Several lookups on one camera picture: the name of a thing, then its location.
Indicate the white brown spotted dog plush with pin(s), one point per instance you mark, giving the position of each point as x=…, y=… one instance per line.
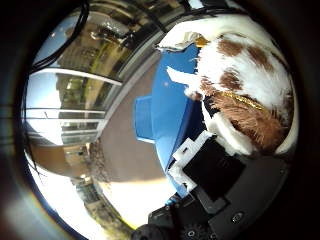
x=253, y=73

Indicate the white window frame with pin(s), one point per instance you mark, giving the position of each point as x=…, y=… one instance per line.
x=73, y=74

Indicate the blue metal bracket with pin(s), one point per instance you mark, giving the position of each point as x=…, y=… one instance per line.
x=171, y=201

